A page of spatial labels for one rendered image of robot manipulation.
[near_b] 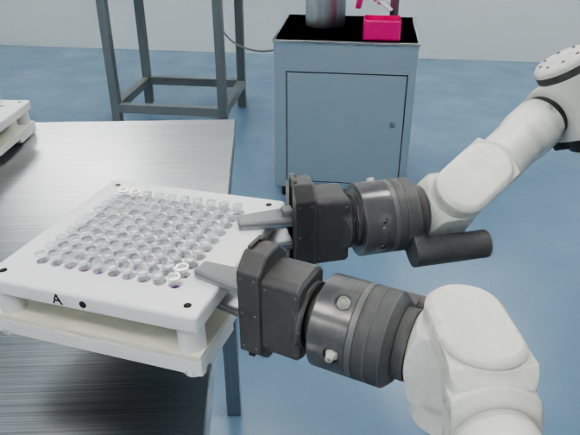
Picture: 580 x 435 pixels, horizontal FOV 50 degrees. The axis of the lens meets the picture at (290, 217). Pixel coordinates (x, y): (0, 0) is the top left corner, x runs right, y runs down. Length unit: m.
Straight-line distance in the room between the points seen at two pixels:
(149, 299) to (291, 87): 2.26
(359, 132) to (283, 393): 1.35
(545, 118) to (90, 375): 0.64
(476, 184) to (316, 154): 2.19
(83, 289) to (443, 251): 0.40
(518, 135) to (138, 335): 0.52
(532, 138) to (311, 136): 2.09
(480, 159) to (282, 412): 1.29
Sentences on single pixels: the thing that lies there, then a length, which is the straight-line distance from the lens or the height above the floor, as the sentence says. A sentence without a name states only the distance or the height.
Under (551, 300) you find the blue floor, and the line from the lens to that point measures 2.51.
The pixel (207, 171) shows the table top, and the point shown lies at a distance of 1.19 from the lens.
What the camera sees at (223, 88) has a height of 0.31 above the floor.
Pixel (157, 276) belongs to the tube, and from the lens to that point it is 0.62.
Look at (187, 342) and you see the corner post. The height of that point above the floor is 1.00.
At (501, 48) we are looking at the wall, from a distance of 5.65.
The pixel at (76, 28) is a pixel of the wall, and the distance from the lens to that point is 6.11.
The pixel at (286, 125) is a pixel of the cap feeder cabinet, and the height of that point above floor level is 0.37.
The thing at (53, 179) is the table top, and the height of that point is 0.89.
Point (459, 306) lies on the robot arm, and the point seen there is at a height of 1.08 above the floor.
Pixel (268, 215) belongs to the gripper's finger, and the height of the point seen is 1.04.
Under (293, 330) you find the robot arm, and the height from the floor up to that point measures 1.02.
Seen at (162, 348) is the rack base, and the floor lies 0.98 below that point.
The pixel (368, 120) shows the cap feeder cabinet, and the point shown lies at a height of 0.42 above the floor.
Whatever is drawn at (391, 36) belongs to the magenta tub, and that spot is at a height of 0.78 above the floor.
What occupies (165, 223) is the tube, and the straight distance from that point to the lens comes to 0.72.
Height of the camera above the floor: 1.38
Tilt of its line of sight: 29 degrees down
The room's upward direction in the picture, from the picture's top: straight up
